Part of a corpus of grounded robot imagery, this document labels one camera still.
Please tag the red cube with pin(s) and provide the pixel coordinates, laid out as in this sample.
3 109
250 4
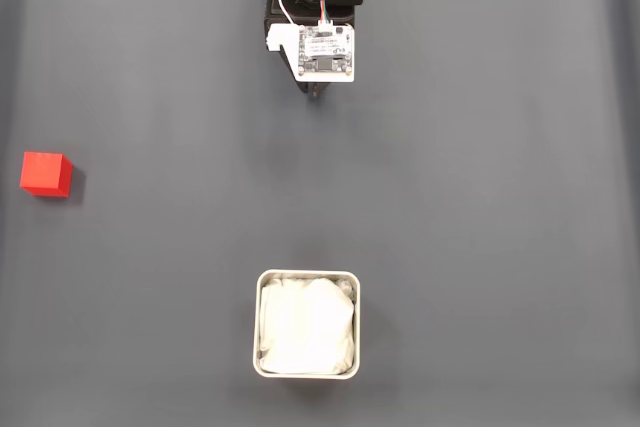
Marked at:
42 172

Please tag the white square box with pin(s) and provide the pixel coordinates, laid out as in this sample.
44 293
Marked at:
305 376

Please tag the white crumpled cloth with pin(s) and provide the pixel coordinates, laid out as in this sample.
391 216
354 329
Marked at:
305 327

